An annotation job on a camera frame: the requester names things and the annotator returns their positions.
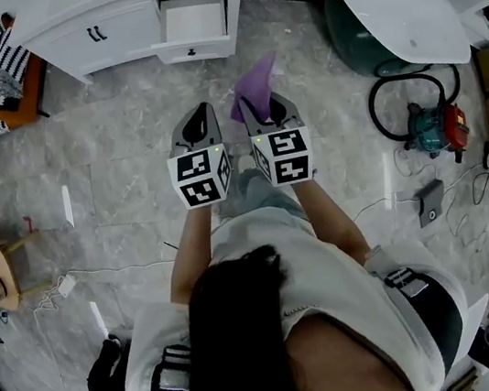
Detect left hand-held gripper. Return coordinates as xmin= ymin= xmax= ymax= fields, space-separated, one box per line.
xmin=158 ymin=99 xmax=239 ymax=213

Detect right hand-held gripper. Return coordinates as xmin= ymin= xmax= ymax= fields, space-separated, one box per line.
xmin=237 ymin=86 xmax=320 ymax=192

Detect purple cloth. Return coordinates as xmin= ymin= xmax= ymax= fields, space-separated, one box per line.
xmin=220 ymin=49 xmax=288 ymax=128

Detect white drawer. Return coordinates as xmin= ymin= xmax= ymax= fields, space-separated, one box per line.
xmin=143 ymin=0 xmax=240 ymax=71

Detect person's left forearm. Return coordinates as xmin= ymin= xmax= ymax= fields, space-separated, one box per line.
xmin=156 ymin=201 xmax=225 ymax=308

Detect person's right forearm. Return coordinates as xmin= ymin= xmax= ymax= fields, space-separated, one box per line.
xmin=288 ymin=169 xmax=374 ymax=274

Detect person's white shoe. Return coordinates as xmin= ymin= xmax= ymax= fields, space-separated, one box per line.
xmin=235 ymin=152 xmax=260 ymax=174

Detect person's legs in blue jeans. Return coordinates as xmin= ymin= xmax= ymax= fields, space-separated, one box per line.
xmin=211 ymin=159 xmax=313 ymax=241

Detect white vanity cabinet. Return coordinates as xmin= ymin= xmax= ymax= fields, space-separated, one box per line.
xmin=0 ymin=0 xmax=271 ymax=98

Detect person's torso in white shirt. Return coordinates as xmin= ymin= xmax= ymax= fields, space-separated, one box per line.
xmin=97 ymin=177 xmax=484 ymax=391

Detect grey floor device box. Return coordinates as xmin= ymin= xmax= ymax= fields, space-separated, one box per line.
xmin=411 ymin=177 xmax=451 ymax=229

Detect striped black white cushion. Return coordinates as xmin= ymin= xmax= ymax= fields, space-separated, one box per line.
xmin=0 ymin=25 xmax=35 ymax=88

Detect grey patterned cushion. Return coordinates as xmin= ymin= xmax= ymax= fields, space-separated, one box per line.
xmin=0 ymin=64 xmax=27 ymax=114

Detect white power strip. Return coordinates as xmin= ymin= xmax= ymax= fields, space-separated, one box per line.
xmin=55 ymin=272 xmax=81 ymax=299

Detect beaded collar chain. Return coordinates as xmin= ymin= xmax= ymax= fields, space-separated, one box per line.
xmin=280 ymin=302 xmax=320 ymax=320

